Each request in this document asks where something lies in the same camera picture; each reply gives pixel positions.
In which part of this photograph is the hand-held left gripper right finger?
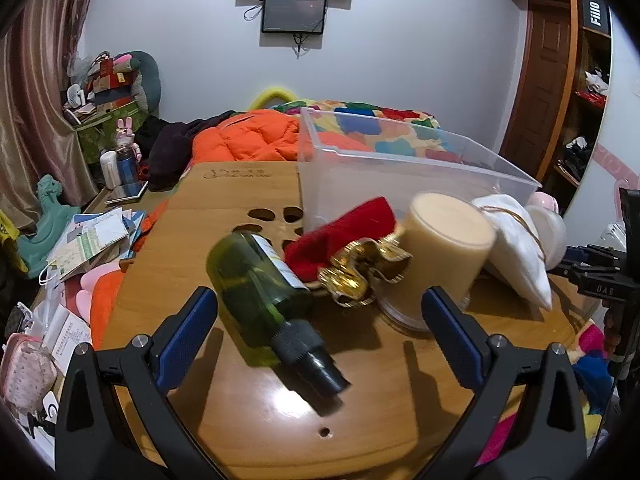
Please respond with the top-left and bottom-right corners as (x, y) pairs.
(421, 286), (587, 480)

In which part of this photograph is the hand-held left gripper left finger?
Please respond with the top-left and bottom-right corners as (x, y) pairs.
(55, 286), (221, 480)

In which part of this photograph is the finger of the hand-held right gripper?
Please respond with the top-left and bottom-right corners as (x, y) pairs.
(565, 244), (628, 273)

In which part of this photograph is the green spray bottle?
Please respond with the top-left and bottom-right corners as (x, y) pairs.
(206, 231), (352, 395)

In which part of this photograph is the cream candle jar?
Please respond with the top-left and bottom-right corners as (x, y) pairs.
(376, 191), (498, 332)

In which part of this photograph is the clear plastic bin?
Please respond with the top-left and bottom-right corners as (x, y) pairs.
(298, 106), (543, 236)

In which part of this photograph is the wooden desktop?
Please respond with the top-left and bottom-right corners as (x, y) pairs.
(92, 161), (593, 480)

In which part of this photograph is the pink plush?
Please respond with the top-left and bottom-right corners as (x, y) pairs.
(75, 265), (123, 326)

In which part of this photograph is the gold metallic ornament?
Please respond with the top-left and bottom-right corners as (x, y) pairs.
(317, 232), (415, 307)

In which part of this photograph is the pile of papers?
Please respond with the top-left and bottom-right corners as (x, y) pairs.
(39, 208), (146, 286)

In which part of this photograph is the red velvet pouch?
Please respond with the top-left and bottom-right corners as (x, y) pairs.
(284, 196), (398, 283)

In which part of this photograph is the smartphone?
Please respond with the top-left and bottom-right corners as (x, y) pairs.
(104, 180), (150, 205)

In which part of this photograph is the pink floral pouch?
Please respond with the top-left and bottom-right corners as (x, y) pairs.
(0, 332), (58, 411)

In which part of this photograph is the brown wooden door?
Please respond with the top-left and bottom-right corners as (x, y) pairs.
(500, 2), (573, 181)

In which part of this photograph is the blue bottle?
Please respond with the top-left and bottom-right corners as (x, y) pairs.
(116, 145), (139, 186)

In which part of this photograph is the teal dinosaur toy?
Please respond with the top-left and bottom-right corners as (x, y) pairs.
(17, 174), (81, 275)

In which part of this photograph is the white bottle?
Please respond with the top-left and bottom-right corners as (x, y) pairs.
(99, 150), (121, 190)

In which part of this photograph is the dark purple garment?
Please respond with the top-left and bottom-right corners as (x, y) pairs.
(135, 110), (236, 191)

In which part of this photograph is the wooden shelf unit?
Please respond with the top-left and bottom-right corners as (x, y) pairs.
(475, 0), (615, 211)

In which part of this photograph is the yellow cloth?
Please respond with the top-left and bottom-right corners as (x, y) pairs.
(0, 210), (22, 262)

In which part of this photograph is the pink rabbit toy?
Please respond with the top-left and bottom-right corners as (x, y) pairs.
(115, 116), (141, 156)

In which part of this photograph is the orange down jacket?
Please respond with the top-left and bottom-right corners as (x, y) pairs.
(90, 109), (373, 351)

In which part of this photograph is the colourful patchwork blanket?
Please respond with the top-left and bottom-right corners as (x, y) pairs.
(272, 99), (623, 466)

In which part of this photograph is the black printed box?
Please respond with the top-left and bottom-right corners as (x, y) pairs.
(581, 0), (613, 38)

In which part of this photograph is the grey plush pillow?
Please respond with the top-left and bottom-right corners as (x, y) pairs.
(117, 51), (162, 116)

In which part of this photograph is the stack of red boxes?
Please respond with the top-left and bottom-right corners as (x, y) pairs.
(82, 52), (143, 111)

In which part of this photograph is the pink satin curtain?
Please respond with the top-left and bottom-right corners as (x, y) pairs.
(0, 0), (108, 221)

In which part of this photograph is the white pouch with gold cord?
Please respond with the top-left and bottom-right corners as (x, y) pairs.
(471, 193), (554, 310)

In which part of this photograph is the yellow foam headboard ring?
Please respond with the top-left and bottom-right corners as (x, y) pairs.
(248, 86), (296, 111)

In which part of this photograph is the small black wall monitor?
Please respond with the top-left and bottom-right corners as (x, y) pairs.
(260, 0), (328, 36)

